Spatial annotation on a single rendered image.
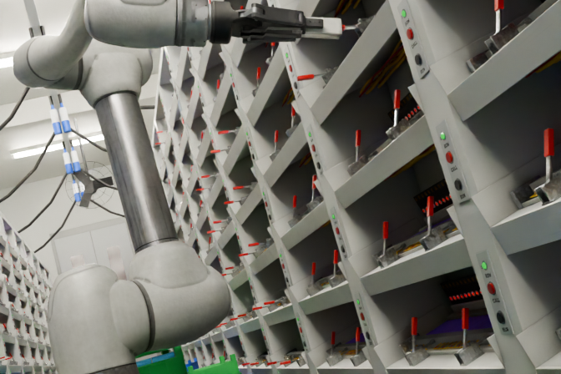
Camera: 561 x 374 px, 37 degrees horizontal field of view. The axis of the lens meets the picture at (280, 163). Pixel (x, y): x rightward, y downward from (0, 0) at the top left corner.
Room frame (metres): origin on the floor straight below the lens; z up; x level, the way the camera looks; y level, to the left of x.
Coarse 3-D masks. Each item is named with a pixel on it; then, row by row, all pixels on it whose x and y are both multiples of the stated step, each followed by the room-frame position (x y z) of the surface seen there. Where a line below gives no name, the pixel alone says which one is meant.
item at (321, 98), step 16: (384, 16) 1.33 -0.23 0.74; (368, 32) 1.41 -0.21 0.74; (384, 32) 1.36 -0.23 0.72; (352, 48) 1.51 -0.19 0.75; (368, 48) 1.45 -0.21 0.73; (384, 48) 1.62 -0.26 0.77; (400, 48) 1.58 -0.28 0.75; (352, 64) 1.54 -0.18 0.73; (368, 64) 1.49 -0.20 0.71; (384, 64) 1.67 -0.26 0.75; (400, 64) 1.73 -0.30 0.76; (320, 80) 1.89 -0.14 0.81; (336, 80) 1.65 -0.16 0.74; (352, 80) 1.59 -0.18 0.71; (368, 80) 1.79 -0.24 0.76; (384, 80) 1.83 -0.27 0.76; (304, 96) 1.87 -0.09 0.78; (320, 96) 1.78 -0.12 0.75; (336, 96) 1.70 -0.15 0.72; (320, 112) 1.83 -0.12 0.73
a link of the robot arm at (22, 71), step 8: (32, 40) 1.74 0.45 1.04; (24, 48) 1.74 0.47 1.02; (16, 56) 1.78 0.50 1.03; (24, 56) 1.73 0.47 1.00; (16, 64) 1.78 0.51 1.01; (24, 64) 1.74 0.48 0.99; (80, 64) 1.82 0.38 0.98; (16, 72) 1.80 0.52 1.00; (24, 72) 1.76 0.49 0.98; (32, 72) 1.74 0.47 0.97; (72, 72) 1.81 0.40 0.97; (80, 72) 1.83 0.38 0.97; (24, 80) 1.80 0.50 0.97; (32, 80) 1.78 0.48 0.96; (40, 80) 1.76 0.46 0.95; (48, 80) 1.76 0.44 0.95; (56, 80) 1.78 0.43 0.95; (64, 80) 1.81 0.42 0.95; (72, 80) 1.83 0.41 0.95; (80, 80) 1.84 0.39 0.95; (48, 88) 1.86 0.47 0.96; (56, 88) 1.85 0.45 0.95; (64, 88) 1.85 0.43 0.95; (72, 88) 1.86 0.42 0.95
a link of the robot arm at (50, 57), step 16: (80, 0) 1.53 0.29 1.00; (80, 16) 1.55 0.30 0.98; (64, 32) 1.59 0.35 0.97; (80, 32) 1.58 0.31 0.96; (32, 48) 1.71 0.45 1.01; (48, 48) 1.66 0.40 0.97; (64, 48) 1.62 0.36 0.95; (80, 48) 1.62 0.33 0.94; (32, 64) 1.72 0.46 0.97; (48, 64) 1.69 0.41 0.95; (64, 64) 1.67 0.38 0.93
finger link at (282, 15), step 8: (264, 8) 1.37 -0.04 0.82; (272, 8) 1.38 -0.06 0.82; (280, 8) 1.38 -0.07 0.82; (256, 16) 1.36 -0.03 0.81; (264, 16) 1.37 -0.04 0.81; (272, 16) 1.38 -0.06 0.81; (280, 16) 1.38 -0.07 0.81; (288, 16) 1.39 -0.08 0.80; (296, 16) 1.40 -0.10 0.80; (288, 24) 1.40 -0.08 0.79; (296, 24) 1.40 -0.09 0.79
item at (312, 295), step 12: (336, 252) 2.15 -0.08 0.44; (312, 264) 2.41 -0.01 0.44; (336, 264) 2.59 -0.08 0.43; (312, 276) 2.41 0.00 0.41; (324, 276) 2.58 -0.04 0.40; (336, 276) 2.14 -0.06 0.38; (300, 288) 2.56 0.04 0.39; (312, 288) 2.40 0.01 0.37; (324, 288) 2.40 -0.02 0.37; (336, 288) 2.09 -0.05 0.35; (348, 288) 1.99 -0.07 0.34; (300, 300) 2.56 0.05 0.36; (312, 300) 2.38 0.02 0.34; (324, 300) 2.26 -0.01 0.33; (336, 300) 2.14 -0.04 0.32; (348, 300) 2.05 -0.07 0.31; (312, 312) 2.46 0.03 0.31
